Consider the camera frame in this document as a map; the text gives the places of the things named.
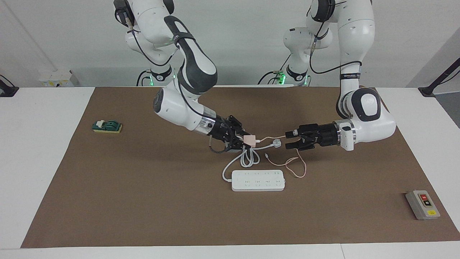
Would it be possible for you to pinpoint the black base power cable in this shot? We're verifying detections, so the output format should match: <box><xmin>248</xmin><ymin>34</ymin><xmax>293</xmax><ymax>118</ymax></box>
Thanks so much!
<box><xmin>257</xmin><ymin>54</ymin><xmax>292</xmax><ymax>86</ymax></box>
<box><xmin>136</xmin><ymin>69</ymin><xmax>153</xmax><ymax>87</ymax></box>

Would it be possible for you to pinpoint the green knife switch yellow base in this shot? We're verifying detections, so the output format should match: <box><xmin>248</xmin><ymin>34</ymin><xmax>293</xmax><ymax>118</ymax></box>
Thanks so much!
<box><xmin>92</xmin><ymin>120</ymin><xmax>123</xmax><ymax>134</ymax></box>

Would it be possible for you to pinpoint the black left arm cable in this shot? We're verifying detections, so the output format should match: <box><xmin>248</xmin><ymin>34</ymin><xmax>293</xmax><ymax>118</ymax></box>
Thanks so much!
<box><xmin>307</xmin><ymin>14</ymin><xmax>363</xmax><ymax>75</ymax></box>

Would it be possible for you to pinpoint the white wall outlet box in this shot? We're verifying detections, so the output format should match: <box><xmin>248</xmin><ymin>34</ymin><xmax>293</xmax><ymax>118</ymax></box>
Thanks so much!
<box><xmin>39</xmin><ymin>70</ymin><xmax>80</xmax><ymax>87</ymax></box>

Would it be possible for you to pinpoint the brown table mat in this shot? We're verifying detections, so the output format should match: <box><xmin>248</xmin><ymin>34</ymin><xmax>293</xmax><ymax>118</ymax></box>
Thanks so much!
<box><xmin>20</xmin><ymin>86</ymin><xmax>460</xmax><ymax>249</ymax></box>

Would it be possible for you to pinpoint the grey on-off switch box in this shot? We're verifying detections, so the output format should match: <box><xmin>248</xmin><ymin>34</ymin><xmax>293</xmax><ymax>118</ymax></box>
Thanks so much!
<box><xmin>405</xmin><ymin>190</ymin><xmax>441</xmax><ymax>221</ymax></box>

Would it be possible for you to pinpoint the white power strip cord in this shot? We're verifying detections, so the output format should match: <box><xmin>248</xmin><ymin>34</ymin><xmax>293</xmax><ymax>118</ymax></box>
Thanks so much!
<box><xmin>222</xmin><ymin>144</ymin><xmax>275</xmax><ymax>182</ymax></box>

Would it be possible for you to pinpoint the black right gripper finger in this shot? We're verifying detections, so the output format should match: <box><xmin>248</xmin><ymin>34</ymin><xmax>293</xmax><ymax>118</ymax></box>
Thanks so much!
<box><xmin>228</xmin><ymin>115</ymin><xmax>249</xmax><ymax>136</ymax></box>
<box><xmin>226</xmin><ymin>138</ymin><xmax>251</xmax><ymax>151</ymax></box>

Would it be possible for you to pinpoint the white power strip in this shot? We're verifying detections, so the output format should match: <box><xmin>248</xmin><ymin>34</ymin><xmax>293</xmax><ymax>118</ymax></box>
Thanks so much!
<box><xmin>231</xmin><ymin>170</ymin><xmax>286</xmax><ymax>192</ymax></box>

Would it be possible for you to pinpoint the black slanted stand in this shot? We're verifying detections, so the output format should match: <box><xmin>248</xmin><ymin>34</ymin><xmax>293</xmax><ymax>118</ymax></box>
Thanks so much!
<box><xmin>418</xmin><ymin>58</ymin><xmax>460</xmax><ymax>97</ymax></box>

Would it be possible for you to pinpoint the thin pink charging cable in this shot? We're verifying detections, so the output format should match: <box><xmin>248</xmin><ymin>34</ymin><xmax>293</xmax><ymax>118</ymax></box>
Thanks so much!
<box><xmin>255</xmin><ymin>134</ymin><xmax>307</xmax><ymax>178</ymax></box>

